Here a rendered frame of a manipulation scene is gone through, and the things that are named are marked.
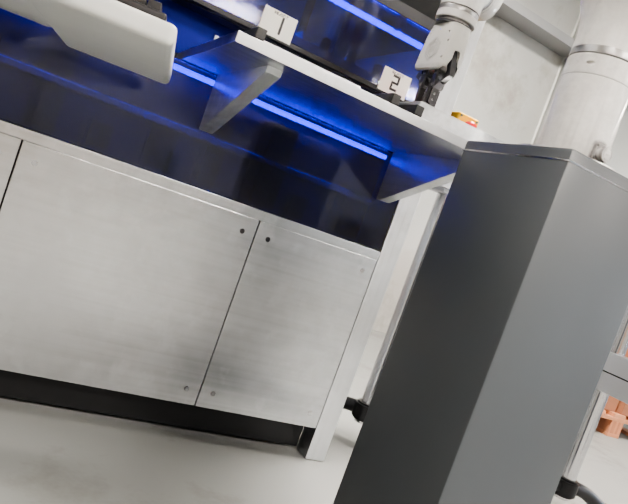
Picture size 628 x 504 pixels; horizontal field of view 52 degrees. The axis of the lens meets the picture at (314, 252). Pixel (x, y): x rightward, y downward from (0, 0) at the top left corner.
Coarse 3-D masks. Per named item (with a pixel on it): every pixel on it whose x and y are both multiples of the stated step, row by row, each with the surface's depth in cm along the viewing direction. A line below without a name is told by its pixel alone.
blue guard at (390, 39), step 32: (224, 0) 142; (256, 0) 145; (288, 0) 148; (320, 0) 151; (352, 0) 154; (320, 32) 153; (352, 32) 156; (384, 32) 159; (416, 32) 163; (352, 64) 158; (384, 64) 161
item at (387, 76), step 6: (384, 72) 161; (390, 72) 162; (396, 72) 163; (384, 78) 162; (390, 78) 162; (396, 78) 163; (402, 78) 164; (408, 78) 164; (378, 84) 162; (384, 84) 162; (402, 84) 164; (408, 84) 165; (384, 90) 162; (390, 90) 163; (396, 90) 164; (402, 90) 164; (402, 96) 165
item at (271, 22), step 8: (272, 8) 147; (264, 16) 146; (272, 16) 147; (280, 16) 148; (288, 16) 149; (264, 24) 147; (272, 24) 148; (288, 24) 149; (296, 24) 150; (272, 32) 148; (280, 32) 149; (288, 32) 149; (280, 40) 149; (288, 40) 150
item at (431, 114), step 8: (400, 104) 132; (408, 104) 129; (424, 104) 125; (424, 112) 126; (432, 112) 126; (440, 112) 127; (432, 120) 127; (440, 120) 127; (448, 120) 128; (456, 120) 129; (448, 128) 129; (456, 128) 129; (464, 128) 130; (472, 128) 131; (464, 136) 130; (472, 136) 131; (480, 136) 132; (488, 136) 133
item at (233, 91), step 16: (224, 80) 138; (240, 80) 127; (256, 80) 118; (272, 80) 117; (224, 96) 134; (240, 96) 125; (256, 96) 124; (208, 112) 142; (224, 112) 134; (208, 128) 143
